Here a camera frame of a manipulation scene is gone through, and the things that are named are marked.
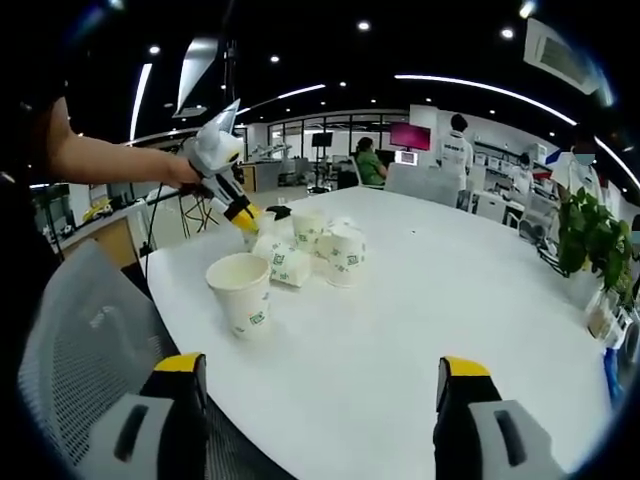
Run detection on green printed paper cup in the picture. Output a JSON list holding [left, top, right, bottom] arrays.
[[239, 212, 279, 254], [205, 252, 274, 341]]

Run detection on silver laptop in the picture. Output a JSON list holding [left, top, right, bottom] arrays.
[[209, 98, 242, 139]]

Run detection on wooden side desk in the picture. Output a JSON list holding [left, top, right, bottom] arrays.
[[59, 199, 151, 271]]

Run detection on black stand pole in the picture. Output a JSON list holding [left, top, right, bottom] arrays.
[[222, 39, 240, 109]]

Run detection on white table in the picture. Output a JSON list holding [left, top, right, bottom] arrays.
[[144, 185, 616, 480]]

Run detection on black monitor on stand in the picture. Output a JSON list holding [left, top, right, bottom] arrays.
[[312, 132, 334, 191]]

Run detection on grey mesh office chair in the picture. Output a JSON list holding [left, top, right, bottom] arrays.
[[17, 238, 271, 480]]

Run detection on blue wet wipes pack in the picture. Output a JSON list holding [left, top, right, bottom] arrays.
[[602, 347, 626, 409]]

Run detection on green potted plant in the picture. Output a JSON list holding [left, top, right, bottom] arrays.
[[557, 187, 634, 294]]

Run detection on small wooden cabinet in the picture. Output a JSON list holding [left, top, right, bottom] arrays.
[[239, 162, 259, 194]]

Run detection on black cables bundle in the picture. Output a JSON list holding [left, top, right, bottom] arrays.
[[182, 192, 221, 236]]

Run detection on clear glass jar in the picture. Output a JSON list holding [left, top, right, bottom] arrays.
[[585, 292, 616, 341]]

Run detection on short ceiling light strip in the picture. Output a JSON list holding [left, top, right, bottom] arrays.
[[128, 62, 154, 142]]

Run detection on pile of white paper cups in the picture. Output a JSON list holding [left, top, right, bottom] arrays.
[[252, 208, 369, 290]]

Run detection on yellow object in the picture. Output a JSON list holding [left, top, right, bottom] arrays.
[[82, 197, 114, 221]]

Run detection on white ceiling air conditioner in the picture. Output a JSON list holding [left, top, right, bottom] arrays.
[[522, 17, 601, 94], [172, 37, 221, 119]]

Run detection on long ceiling light strip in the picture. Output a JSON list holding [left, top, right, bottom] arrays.
[[394, 73, 579, 126]]

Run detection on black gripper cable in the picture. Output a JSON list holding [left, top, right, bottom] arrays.
[[141, 182, 169, 286]]

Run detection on pink screen monitor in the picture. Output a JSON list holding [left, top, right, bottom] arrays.
[[389, 121, 432, 151]]

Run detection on person's left hand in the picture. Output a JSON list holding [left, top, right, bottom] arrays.
[[167, 152, 206, 194]]

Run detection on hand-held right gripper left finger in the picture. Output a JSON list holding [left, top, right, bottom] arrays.
[[69, 352, 209, 480]]

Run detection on black device with cables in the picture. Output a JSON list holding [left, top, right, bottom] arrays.
[[519, 219, 564, 274]]

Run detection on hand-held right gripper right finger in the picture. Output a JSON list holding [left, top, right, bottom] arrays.
[[432, 355, 569, 480]]

